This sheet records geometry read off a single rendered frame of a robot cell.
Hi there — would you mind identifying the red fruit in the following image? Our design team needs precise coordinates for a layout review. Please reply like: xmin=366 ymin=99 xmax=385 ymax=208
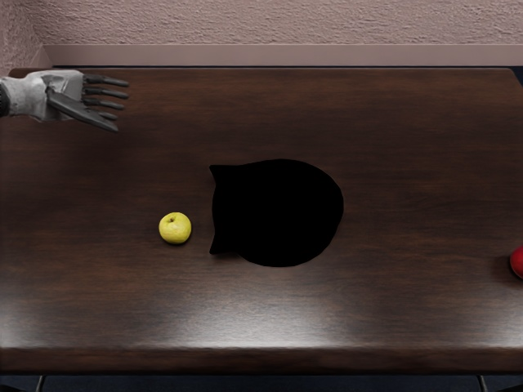
xmin=509 ymin=244 xmax=523 ymax=280

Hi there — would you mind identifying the yellow-green apple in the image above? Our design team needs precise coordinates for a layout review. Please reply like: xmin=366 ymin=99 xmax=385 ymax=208
xmin=158 ymin=212 xmax=192 ymax=246

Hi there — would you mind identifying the black cat-shaped plate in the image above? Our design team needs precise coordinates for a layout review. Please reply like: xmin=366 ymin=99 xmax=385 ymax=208
xmin=208 ymin=158 xmax=345 ymax=269

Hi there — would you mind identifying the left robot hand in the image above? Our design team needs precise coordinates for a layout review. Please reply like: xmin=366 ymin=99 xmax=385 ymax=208
xmin=0 ymin=69 xmax=131 ymax=134

